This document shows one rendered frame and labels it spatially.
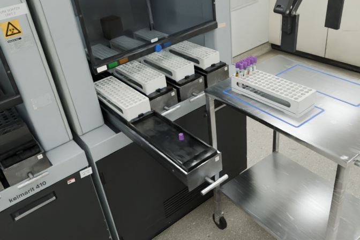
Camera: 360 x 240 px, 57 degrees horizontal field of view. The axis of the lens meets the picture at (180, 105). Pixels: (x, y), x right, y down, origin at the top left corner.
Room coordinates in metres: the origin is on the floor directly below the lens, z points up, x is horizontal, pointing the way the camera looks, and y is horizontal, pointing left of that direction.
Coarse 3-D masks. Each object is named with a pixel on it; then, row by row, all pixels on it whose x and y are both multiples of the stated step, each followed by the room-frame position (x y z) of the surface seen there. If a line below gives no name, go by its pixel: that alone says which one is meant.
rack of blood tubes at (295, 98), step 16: (240, 80) 1.08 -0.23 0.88; (256, 80) 1.07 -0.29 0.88; (272, 80) 1.05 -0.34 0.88; (288, 80) 1.03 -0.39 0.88; (256, 96) 1.02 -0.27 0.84; (272, 96) 1.03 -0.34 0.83; (288, 96) 0.92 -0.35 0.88; (304, 96) 0.91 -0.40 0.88; (288, 112) 0.91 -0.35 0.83; (304, 112) 0.90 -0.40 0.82
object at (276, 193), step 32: (288, 64) 1.28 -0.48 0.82; (224, 96) 1.08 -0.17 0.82; (320, 96) 0.99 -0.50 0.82; (352, 96) 0.97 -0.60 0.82; (288, 128) 0.83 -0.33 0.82; (320, 128) 0.81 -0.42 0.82; (352, 128) 0.79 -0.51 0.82; (288, 160) 1.28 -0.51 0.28; (352, 160) 0.66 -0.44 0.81; (224, 192) 1.12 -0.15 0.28; (256, 192) 1.09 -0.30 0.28; (288, 192) 1.07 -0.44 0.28; (320, 192) 1.04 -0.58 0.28; (224, 224) 1.12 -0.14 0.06; (288, 224) 0.90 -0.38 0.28; (320, 224) 0.88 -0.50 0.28; (352, 224) 0.86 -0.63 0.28
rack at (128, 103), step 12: (96, 84) 1.24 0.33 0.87; (108, 84) 1.22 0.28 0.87; (120, 84) 1.21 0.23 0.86; (108, 96) 1.12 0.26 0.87; (120, 96) 1.10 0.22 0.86; (132, 96) 1.09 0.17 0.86; (144, 96) 1.08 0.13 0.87; (120, 108) 1.11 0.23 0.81; (132, 108) 1.02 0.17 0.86; (144, 108) 1.04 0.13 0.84
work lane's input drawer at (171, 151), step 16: (112, 112) 1.09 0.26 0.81; (128, 128) 0.97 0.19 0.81; (144, 128) 0.96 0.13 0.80; (160, 128) 0.95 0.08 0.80; (176, 128) 0.94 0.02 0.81; (144, 144) 0.89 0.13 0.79; (160, 144) 0.86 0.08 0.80; (176, 144) 0.85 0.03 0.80; (192, 144) 0.84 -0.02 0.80; (160, 160) 0.82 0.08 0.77; (176, 160) 0.76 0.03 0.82; (192, 160) 0.75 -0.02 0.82; (208, 160) 0.75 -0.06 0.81; (176, 176) 0.75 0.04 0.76; (192, 176) 0.71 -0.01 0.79; (208, 176) 0.75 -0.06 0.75; (224, 176) 0.73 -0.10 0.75
